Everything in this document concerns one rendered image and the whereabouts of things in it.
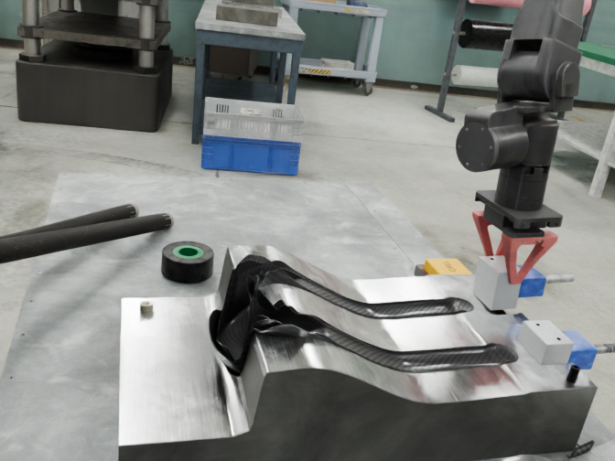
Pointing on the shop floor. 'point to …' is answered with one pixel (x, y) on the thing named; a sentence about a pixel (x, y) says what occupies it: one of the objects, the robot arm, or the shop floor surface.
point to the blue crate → (250, 155)
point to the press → (95, 65)
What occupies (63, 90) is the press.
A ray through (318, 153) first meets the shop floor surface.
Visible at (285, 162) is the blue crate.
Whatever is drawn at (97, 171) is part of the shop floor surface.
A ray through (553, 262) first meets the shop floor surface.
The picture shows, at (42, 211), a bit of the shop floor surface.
